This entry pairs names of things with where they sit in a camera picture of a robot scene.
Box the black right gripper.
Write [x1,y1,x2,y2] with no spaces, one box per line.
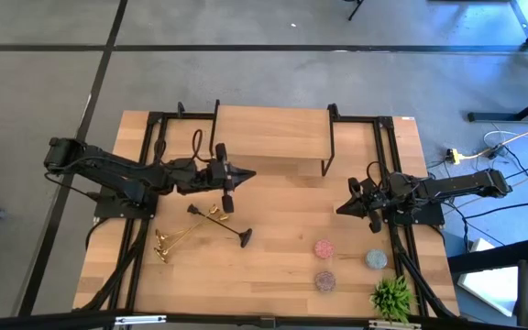
[335,176,391,234]

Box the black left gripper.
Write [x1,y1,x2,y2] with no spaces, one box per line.
[174,142,258,215]

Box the pink round candle tin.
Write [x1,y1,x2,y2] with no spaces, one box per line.
[313,238,336,260]

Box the black candlestick holder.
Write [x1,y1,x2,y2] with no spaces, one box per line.
[186,203,254,249]

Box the purple round candle tin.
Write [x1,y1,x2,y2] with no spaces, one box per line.
[314,270,337,293]

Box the gold candlestick holder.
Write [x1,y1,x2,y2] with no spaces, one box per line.
[153,211,231,265]
[155,204,220,245]

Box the wooden shelf with black legs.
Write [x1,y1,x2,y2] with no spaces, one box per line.
[208,99,337,178]

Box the green artificial plant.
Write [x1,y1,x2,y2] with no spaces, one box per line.
[369,274,417,325]

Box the yellow power plug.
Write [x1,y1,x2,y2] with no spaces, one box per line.
[445,148,466,165]

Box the black beam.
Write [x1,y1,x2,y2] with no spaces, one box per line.
[446,237,528,276]

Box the white box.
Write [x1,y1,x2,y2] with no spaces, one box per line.
[456,265,521,318]

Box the black desk base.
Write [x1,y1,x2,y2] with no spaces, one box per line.
[467,86,528,124]

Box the black tripod leg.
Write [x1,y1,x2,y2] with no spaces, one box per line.
[346,0,366,22]

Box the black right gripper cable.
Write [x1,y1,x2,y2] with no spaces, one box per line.
[366,159,391,187]

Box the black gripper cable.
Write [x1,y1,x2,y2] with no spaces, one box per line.
[366,159,391,187]
[191,128,215,164]

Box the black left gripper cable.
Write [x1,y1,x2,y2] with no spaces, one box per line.
[191,128,215,164]

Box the black metal table frame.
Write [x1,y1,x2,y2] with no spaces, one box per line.
[80,100,458,320]

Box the silver bracket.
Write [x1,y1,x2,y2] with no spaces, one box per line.
[114,314,168,326]
[367,319,424,330]

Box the white floor cable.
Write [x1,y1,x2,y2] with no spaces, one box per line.
[482,129,522,149]

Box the black floor cable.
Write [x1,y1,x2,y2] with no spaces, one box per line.
[463,200,528,221]

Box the yellow floor cable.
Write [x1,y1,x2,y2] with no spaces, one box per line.
[460,116,528,160]

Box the black frame crossbar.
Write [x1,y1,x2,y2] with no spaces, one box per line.
[0,309,528,330]

